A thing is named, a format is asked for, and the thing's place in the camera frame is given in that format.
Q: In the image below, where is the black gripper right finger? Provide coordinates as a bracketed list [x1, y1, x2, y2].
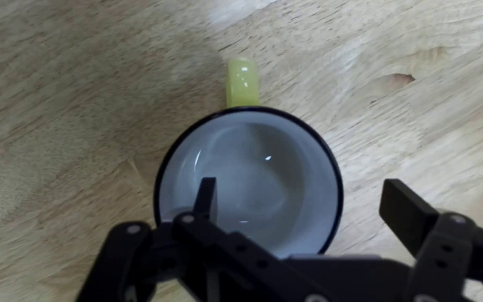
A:
[379, 179, 483, 302]

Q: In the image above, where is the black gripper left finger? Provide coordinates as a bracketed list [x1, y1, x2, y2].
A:
[77, 177, 332, 302]

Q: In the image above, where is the yellow enamel mug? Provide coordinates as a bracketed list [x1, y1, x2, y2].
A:
[153, 57, 344, 256]

